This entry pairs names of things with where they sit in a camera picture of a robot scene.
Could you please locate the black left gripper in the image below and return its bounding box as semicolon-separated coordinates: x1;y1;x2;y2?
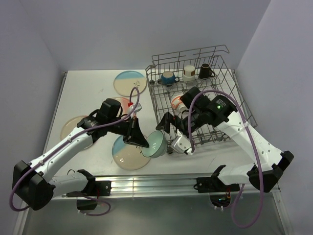
107;116;149;147

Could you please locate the pale green bowl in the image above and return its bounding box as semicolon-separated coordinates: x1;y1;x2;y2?
142;131;167;158

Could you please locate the blue cream plate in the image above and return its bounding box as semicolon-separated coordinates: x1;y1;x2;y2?
113;70;147;97
112;136;150;170

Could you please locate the orange patterned small bowl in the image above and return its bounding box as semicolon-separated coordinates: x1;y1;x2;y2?
171;94;188;113

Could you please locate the pink cream plate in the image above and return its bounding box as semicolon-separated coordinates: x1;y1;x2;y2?
113;97;130;114
60;116;86;141

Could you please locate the dark blue mug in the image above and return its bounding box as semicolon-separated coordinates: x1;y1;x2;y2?
160;71;180;87

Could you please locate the grey brown tumbler cup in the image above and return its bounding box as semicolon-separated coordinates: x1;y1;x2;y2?
182;65;196;82

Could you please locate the brown ceramic mug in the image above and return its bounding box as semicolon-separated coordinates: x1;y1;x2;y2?
199;63;216;79

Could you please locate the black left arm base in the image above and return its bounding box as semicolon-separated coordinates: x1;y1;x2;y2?
66;179;111;216

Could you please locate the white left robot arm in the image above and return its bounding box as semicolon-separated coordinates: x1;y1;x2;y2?
9;98;149;211

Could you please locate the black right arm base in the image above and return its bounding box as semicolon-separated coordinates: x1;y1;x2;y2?
193;173;240;208

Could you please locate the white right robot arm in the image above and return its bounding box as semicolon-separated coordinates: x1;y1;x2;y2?
156;87;294;193

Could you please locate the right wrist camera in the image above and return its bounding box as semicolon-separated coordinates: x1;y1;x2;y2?
170;130;193;155

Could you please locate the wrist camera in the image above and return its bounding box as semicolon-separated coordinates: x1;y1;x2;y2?
170;130;193;155
128;102;142;115

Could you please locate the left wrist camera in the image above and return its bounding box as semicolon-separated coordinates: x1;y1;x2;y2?
128;102;142;115

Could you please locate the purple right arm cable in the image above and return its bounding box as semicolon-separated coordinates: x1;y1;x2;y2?
187;90;265;229

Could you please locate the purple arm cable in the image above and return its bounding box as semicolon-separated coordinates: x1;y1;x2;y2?
9;87;140;217
187;90;265;229

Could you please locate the aluminium mounting rail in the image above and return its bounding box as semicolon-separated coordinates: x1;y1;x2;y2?
23;172;281;201

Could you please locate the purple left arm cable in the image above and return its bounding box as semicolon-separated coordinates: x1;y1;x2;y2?
9;87;140;217

